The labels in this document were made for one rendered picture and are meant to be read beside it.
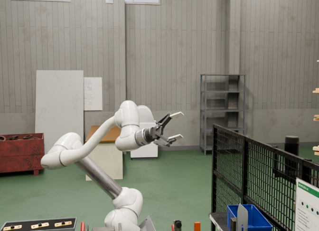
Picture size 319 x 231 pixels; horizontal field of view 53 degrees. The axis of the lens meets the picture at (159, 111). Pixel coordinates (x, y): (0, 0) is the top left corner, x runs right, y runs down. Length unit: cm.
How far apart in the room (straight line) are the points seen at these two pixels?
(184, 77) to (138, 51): 144
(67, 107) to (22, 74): 151
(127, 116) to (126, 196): 69
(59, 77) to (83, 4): 200
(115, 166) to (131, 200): 418
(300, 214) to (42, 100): 732
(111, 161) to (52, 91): 278
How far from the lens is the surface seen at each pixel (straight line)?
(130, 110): 181
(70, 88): 834
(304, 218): 169
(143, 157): 797
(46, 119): 829
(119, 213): 220
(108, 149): 637
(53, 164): 207
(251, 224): 216
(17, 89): 901
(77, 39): 880
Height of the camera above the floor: 191
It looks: 5 degrees down
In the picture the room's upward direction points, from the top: straight up
